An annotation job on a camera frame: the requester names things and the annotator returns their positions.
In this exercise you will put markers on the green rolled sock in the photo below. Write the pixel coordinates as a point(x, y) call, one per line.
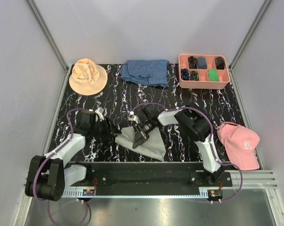
point(213, 75)

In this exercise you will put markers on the blue grey rolled sock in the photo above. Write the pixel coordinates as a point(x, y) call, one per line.
point(201, 63)

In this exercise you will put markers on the pink baseball cap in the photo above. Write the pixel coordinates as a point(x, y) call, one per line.
point(240, 143)

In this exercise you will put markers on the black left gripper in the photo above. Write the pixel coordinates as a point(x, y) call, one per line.
point(110, 131)

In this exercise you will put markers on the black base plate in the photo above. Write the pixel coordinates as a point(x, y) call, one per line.
point(191, 173)

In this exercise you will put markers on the aluminium front rail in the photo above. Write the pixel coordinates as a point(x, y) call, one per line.
point(246, 180)

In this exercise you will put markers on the black patterned sock top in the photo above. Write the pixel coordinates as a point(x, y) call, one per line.
point(192, 60)

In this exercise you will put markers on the blue checkered cloth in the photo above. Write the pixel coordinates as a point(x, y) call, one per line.
point(146, 72)

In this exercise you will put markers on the grey cloth napkin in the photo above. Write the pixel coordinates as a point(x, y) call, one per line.
point(154, 147)

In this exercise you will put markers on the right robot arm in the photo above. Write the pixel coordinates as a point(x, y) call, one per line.
point(196, 125)

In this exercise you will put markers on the dark brown rolled sock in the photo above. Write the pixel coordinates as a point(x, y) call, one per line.
point(220, 63)

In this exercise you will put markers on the orange bucket hat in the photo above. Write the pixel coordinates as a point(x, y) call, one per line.
point(87, 78)

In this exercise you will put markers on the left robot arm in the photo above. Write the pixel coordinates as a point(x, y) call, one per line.
point(48, 175)

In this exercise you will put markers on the yellow patterned rolled sock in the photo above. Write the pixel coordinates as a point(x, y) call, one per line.
point(194, 76)

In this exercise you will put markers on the pink compartment tray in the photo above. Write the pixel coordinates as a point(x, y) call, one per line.
point(203, 83)

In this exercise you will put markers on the blue dotted rolled sock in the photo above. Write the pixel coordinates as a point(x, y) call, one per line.
point(185, 74)

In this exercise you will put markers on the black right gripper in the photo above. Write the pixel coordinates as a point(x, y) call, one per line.
point(140, 136)

